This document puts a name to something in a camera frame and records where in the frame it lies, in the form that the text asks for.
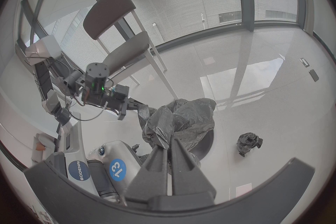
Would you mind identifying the black plastic bag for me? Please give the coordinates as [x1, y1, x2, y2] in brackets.
[138, 98, 217, 169]

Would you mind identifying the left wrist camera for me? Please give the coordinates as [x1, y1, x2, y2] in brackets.
[113, 85, 130, 100]

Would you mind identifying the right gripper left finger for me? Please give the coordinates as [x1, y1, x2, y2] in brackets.
[125, 145, 169, 204]

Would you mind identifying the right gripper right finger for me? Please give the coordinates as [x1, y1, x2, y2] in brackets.
[148, 136, 217, 211]

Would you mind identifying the white trash bin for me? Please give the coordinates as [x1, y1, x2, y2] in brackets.
[168, 127, 219, 173]

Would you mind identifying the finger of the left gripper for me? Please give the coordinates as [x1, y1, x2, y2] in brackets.
[128, 98, 149, 111]
[117, 102, 130, 121]

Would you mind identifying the grey chair with white legs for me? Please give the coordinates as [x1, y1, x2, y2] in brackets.
[83, 0, 179, 103]

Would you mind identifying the crumpled black plastic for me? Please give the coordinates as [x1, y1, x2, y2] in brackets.
[236, 132, 263, 157]

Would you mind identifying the black cable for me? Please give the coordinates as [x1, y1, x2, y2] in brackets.
[69, 102, 111, 121]

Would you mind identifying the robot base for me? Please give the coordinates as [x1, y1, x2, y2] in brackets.
[31, 112, 143, 204]

